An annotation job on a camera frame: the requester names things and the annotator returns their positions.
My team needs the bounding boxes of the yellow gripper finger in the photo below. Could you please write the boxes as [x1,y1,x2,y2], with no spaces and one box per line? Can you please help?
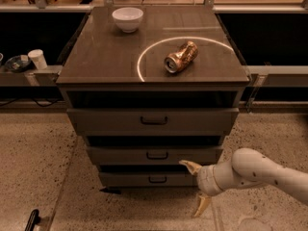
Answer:
[179,160,202,176]
[192,192,211,218]

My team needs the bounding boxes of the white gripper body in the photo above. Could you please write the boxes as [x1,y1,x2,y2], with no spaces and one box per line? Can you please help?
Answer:
[197,161,257,196]

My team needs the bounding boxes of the grey drawer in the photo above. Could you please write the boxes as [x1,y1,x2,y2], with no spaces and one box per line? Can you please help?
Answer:
[87,146,223,166]
[99,172,196,188]
[67,108,239,136]

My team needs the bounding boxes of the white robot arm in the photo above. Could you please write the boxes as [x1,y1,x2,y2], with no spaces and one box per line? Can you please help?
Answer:
[179,148,308,218]

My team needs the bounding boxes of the grey drawer cabinet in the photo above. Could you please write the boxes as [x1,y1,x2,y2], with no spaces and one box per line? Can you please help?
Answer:
[57,6,249,173]

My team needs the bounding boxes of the crushed golden soda can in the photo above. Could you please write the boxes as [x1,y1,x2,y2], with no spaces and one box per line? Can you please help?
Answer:
[164,40,198,73]

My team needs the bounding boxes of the white ceramic bowl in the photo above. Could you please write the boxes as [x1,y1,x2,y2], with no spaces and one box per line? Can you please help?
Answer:
[112,7,143,33]

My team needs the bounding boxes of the black object on floor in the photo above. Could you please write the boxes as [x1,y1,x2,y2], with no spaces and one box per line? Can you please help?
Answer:
[24,209,40,231]

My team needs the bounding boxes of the white paper cup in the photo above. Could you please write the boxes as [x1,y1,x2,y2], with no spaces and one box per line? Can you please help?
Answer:
[28,49,47,69]

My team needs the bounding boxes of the dark blue bowl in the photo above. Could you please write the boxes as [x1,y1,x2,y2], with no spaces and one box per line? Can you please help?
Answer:
[5,55,32,73]

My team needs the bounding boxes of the black cable on floor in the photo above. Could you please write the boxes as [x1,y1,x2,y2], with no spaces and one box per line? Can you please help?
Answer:
[0,97,64,108]

